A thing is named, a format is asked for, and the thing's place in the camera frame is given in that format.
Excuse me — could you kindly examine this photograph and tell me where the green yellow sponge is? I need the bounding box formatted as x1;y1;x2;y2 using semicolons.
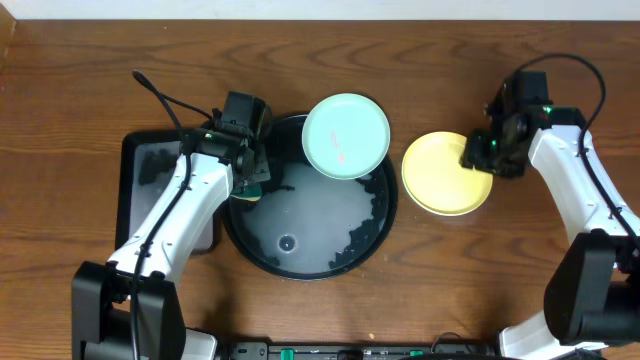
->
230;183;262;202

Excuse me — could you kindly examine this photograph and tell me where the mint plate top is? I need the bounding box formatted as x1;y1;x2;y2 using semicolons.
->
301;93;391;180

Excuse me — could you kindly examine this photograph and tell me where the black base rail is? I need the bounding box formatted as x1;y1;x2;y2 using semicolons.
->
214;334;501;360

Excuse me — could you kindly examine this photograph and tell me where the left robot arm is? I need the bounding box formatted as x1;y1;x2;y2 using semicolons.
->
71;120;270;359

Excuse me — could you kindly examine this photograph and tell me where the rectangular black tray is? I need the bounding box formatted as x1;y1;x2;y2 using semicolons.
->
114;128;219;256

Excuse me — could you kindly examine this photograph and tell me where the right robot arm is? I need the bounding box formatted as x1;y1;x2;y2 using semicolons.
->
461;104;639;359

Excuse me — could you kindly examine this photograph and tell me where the round black tray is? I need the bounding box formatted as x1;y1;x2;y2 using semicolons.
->
222;115;398;281

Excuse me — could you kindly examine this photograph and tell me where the yellow plate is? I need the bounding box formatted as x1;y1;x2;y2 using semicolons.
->
401;131;493;216

